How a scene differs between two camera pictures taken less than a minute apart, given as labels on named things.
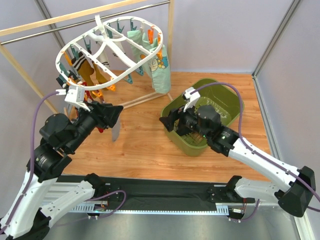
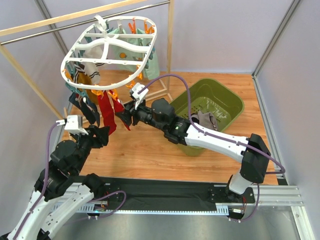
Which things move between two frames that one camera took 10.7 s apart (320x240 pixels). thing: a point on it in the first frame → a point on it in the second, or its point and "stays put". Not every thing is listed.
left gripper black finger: x=110 y=114 → x=101 y=136
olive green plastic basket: x=225 y=97 stays put
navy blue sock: x=63 y=84 → x=89 y=110
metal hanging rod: x=4 y=42 stays put
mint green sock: x=140 y=37 → x=117 y=53
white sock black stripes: x=103 y=58 → x=92 y=69
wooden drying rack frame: x=164 y=97 stays put
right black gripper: x=178 y=120 → x=133 y=115
